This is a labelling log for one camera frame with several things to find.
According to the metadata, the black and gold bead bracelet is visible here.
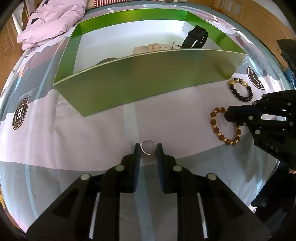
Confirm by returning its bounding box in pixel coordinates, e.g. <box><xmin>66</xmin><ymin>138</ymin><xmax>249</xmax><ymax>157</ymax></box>
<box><xmin>228</xmin><ymin>78</ymin><xmax>254</xmax><ymax>103</ymax></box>

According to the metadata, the amber bead bracelet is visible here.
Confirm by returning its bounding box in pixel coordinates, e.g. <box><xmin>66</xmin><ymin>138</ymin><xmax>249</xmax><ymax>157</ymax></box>
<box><xmin>210</xmin><ymin>106</ymin><xmax>242</xmax><ymax>147</ymax></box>

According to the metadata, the small silver ring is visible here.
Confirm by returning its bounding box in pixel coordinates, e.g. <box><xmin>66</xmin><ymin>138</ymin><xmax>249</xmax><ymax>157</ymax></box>
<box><xmin>140</xmin><ymin>138</ymin><xmax>157</xmax><ymax>155</ymax></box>

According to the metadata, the black wrist watch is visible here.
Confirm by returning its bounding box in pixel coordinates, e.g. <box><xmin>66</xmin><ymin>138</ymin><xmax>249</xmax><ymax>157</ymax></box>
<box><xmin>181</xmin><ymin>25</ymin><xmax>208</xmax><ymax>49</ymax></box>

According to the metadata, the white wrist watch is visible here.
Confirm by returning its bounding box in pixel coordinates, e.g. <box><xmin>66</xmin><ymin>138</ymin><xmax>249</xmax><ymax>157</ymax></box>
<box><xmin>132</xmin><ymin>42</ymin><xmax>182</xmax><ymax>55</ymax></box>

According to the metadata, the wooden headboard cabinet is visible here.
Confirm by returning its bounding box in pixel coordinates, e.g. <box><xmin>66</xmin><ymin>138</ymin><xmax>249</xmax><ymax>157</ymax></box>
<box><xmin>191</xmin><ymin>0</ymin><xmax>295</xmax><ymax>69</ymax></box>

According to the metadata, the green cardboard box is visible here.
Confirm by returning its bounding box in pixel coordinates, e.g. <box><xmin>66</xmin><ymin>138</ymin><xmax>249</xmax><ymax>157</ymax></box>
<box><xmin>53</xmin><ymin>8</ymin><xmax>246</xmax><ymax>116</ymax></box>

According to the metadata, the wooden door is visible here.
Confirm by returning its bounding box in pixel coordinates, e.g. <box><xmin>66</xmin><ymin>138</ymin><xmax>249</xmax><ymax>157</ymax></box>
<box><xmin>1</xmin><ymin>4</ymin><xmax>29</xmax><ymax>91</ymax></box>

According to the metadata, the pink crumpled quilt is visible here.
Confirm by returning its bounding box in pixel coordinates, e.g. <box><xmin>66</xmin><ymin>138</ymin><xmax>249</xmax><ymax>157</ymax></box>
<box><xmin>17</xmin><ymin>0</ymin><xmax>88</xmax><ymax>51</ymax></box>

